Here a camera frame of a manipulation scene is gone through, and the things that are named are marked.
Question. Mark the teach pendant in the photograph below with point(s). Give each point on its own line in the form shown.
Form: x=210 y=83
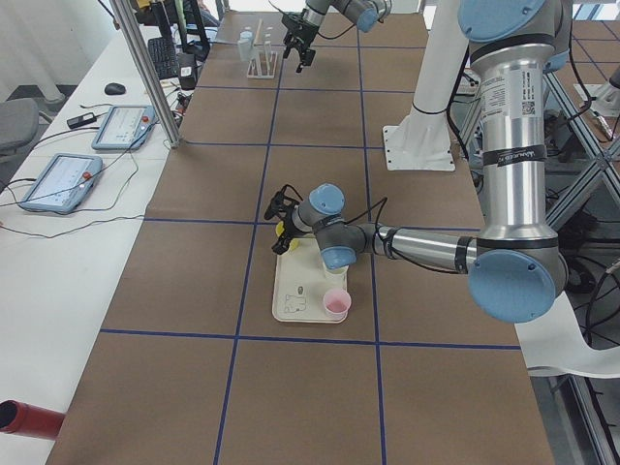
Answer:
x=64 y=183
x=124 y=127

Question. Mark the teach pendant far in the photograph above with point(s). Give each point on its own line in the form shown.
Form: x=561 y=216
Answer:
x=124 y=127

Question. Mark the white wire cup rack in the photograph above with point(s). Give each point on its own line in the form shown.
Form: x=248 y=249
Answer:
x=263 y=58

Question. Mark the red fire extinguisher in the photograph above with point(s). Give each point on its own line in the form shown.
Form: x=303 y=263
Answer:
x=23 y=419

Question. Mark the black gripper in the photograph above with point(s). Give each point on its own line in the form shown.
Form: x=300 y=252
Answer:
x=295 y=30
x=288 y=228

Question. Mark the pale green plastic cup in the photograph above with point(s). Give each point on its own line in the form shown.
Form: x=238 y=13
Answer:
x=336 y=275

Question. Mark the pink plastic cup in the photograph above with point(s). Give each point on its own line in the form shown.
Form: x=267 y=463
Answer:
x=337 y=303

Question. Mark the teach pendant near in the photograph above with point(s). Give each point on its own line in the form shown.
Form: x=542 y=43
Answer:
x=64 y=183

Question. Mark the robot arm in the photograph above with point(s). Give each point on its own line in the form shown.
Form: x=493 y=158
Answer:
x=363 y=15
x=514 y=267

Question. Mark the cream serving tray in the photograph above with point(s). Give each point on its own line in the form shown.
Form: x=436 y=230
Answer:
x=300 y=285

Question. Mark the yellow plastic cup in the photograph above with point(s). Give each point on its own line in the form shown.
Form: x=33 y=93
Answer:
x=285 y=242

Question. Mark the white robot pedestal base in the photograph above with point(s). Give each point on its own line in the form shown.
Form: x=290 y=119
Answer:
x=421 y=142

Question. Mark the aluminium frame post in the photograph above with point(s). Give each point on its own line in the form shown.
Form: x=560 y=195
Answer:
x=129 y=26

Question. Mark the grey plastic cup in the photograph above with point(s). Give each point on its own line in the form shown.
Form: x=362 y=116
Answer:
x=244 y=49

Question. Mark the black computer mouse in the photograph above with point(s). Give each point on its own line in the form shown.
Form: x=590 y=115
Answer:
x=114 y=88

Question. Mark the light blue cup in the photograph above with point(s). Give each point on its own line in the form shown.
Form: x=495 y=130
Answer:
x=246 y=35

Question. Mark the black keyboard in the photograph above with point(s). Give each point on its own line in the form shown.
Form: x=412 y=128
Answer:
x=162 y=53

